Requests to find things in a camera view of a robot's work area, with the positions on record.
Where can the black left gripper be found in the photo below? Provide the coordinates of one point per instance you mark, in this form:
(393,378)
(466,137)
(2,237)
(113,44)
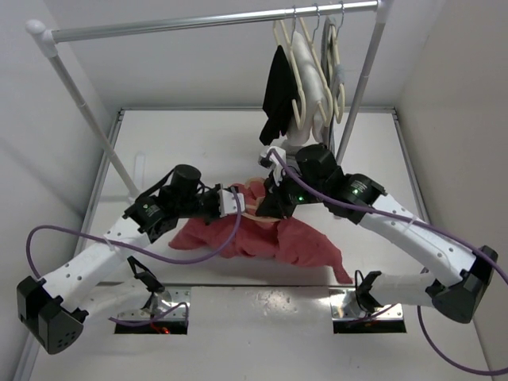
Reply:
(213,190)

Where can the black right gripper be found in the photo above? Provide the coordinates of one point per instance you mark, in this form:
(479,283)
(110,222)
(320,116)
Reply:
(274,202)

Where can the red t shirt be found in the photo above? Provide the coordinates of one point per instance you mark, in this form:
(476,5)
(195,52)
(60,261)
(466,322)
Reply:
(287,241)

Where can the beige plastic hanger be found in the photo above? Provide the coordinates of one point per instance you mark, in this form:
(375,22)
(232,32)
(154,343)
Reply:
(254,193)

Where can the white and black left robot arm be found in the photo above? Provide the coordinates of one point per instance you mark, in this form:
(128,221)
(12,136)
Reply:
(104,277)

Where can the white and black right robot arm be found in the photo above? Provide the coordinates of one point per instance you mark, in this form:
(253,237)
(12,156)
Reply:
(456,274)

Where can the beige hanger under black garment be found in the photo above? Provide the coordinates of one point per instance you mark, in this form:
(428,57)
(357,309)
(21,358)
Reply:
(285,39)

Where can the beige hanger under grey garment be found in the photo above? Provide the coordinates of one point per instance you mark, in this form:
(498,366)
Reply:
(336,70)

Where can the beige hanger under white garment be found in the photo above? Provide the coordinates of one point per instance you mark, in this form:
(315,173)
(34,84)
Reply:
(326,114)

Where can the white hanging garment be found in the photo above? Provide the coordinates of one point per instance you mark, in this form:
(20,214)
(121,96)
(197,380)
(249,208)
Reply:
(311,85)

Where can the black hanging garment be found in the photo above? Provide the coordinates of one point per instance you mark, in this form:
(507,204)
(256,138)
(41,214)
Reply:
(280,91)

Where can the grey hanging garment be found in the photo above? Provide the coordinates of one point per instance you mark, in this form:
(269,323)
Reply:
(325,68)

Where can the silver and white clothes rack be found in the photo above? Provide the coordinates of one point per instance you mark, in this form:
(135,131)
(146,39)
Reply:
(46,40)

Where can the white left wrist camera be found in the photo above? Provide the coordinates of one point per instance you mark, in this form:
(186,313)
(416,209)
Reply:
(231,201)

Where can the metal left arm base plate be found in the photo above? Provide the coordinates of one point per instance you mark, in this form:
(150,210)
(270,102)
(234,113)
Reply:
(170,305)

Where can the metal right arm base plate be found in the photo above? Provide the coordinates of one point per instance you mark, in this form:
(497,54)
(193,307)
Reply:
(344,307)

